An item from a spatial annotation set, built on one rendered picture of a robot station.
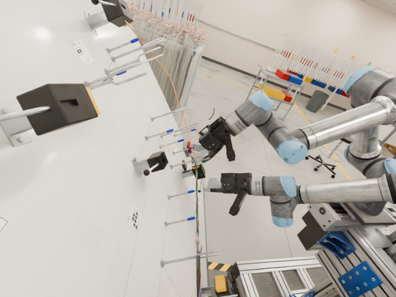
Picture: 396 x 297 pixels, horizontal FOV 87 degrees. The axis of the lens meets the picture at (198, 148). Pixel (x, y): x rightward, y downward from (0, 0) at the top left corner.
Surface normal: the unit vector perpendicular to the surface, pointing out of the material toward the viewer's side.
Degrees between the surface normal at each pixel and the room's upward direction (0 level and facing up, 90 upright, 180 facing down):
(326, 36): 90
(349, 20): 90
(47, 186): 54
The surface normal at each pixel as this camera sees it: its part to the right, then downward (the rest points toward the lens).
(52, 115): -0.09, 0.30
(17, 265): 0.95, -0.27
